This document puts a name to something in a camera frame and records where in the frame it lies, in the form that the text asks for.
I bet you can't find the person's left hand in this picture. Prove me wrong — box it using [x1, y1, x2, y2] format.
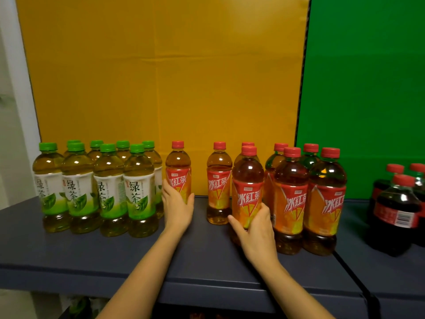
[162, 179, 195, 233]

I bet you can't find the person's right hand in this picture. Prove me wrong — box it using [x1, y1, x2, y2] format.
[228, 202, 280, 268]

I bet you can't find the red cap iced tea bottle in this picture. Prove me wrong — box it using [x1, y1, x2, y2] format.
[231, 146, 265, 247]
[165, 141, 192, 204]

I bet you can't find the person's right forearm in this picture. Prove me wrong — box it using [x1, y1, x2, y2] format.
[258, 257, 336, 319]

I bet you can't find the person's left forearm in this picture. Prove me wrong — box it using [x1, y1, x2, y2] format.
[96, 227, 186, 319]

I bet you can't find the dark grey shelf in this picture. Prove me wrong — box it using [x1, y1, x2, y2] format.
[0, 195, 425, 319]

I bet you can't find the group of orange label drinks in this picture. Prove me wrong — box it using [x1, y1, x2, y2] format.
[207, 142, 348, 257]

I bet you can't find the group of green tea bottles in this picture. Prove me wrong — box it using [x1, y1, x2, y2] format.
[32, 140, 164, 238]

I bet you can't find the yellow cardboard backdrop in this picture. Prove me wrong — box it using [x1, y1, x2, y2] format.
[15, 0, 311, 196]

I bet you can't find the dark cola bottle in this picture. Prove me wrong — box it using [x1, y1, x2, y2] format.
[409, 163, 425, 248]
[367, 174, 423, 257]
[369, 163, 405, 214]

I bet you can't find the green backdrop panel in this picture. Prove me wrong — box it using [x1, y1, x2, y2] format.
[295, 0, 425, 200]

